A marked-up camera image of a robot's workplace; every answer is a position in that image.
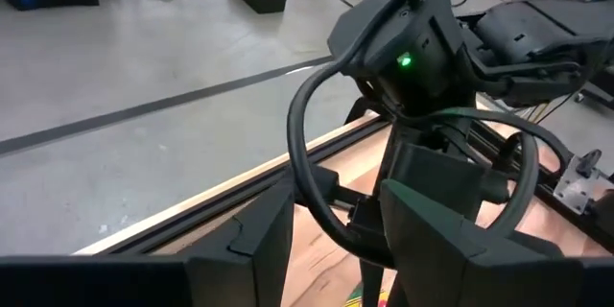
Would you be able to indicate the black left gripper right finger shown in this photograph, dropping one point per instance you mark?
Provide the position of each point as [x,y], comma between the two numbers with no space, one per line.
[441,264]

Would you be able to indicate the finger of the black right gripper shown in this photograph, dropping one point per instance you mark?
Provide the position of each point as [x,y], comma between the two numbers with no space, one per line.
[370,288]

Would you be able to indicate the grey metal corner bracket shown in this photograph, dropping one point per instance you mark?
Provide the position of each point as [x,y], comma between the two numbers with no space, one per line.
[573,187]

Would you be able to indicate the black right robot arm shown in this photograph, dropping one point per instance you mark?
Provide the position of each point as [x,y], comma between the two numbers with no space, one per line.
[422,24]

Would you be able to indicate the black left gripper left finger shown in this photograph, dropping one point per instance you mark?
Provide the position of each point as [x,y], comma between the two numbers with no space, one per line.
[254,249]

